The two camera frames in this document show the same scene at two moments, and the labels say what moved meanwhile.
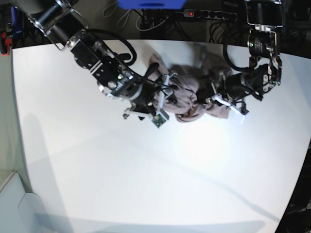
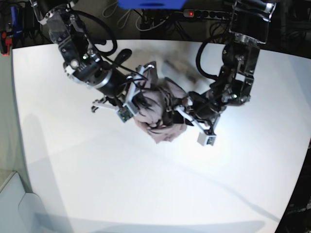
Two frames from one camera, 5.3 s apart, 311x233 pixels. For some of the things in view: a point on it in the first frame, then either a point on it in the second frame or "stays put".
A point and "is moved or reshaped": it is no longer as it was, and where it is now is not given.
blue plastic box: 151,4 stays put
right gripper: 228,91 → 204,109
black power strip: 209,14 stays put
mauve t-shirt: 186,87 is moved or reshaped
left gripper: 147,98 → 119,90
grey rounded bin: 20,212 stays put
